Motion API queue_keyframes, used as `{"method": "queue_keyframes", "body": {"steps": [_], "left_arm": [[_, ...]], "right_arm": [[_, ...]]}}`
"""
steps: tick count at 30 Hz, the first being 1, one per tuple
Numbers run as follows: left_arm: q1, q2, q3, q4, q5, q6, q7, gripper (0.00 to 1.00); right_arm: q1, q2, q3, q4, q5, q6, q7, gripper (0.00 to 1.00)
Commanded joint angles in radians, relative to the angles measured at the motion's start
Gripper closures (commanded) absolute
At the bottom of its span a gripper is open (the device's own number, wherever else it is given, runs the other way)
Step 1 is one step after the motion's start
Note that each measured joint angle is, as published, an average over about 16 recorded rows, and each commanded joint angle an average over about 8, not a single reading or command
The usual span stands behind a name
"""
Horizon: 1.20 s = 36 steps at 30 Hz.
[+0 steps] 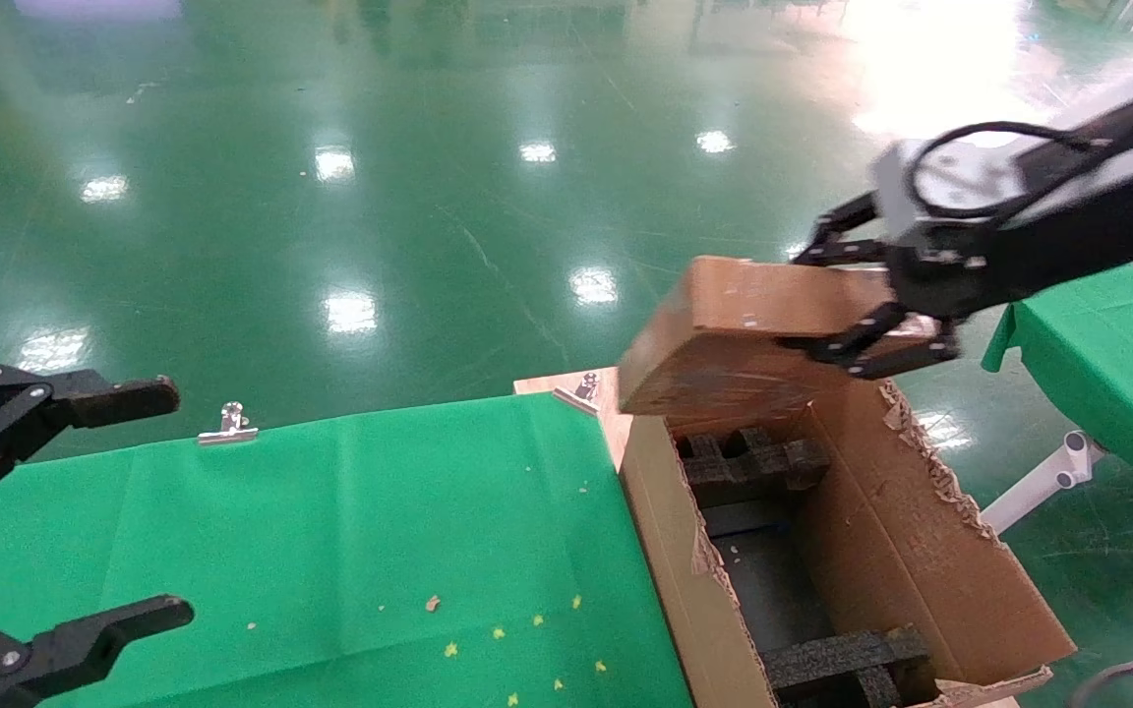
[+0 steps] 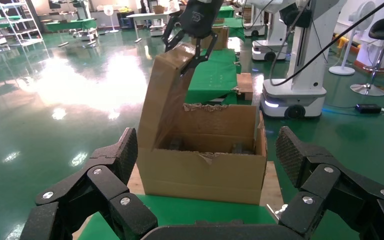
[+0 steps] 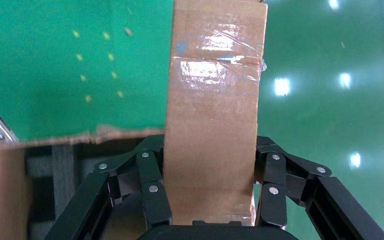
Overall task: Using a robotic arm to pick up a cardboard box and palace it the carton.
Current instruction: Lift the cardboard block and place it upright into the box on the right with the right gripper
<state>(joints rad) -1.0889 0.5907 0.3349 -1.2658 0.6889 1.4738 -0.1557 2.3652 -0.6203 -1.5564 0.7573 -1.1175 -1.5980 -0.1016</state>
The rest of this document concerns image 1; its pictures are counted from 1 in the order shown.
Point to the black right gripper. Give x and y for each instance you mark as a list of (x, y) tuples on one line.
[(960, 275)]

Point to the brown cardboard box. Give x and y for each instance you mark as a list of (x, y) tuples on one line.
[(724, 324)]

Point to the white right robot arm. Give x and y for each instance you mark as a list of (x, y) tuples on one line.
[(1117, 206)]

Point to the large open brown carton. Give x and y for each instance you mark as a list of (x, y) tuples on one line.
[(921, 551)]

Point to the silver binder clip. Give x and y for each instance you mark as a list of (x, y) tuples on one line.
[(581, 391), (228, 428)]

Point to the black foam block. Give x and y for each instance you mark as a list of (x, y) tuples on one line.
[(842, 661), (744, 470)]

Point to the green side table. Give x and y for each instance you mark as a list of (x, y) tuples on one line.
[(1117, 334)]

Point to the large green tablecloth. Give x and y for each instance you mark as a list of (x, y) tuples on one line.
[(330, 551)]

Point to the white table leg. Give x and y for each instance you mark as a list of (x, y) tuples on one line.
[(1039, 487)]

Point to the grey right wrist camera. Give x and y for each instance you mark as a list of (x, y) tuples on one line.
[(960, 182)]

